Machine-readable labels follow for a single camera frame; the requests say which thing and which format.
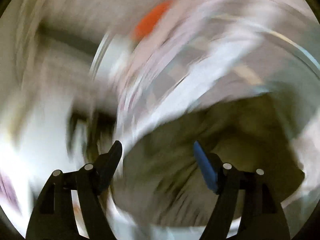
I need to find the olive green large jacket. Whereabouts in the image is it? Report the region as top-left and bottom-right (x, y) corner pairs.
(111, 94), (304, 227)

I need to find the wooden bedside furniture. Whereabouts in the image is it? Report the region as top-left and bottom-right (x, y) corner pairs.
(66, 109), (116, 163)

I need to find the pastel checked bed sheet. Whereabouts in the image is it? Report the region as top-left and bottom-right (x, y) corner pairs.
(94, 0), (319, 239)

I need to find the orange pillow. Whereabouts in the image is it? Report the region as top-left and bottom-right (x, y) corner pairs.
(131, 0), (174, 41)

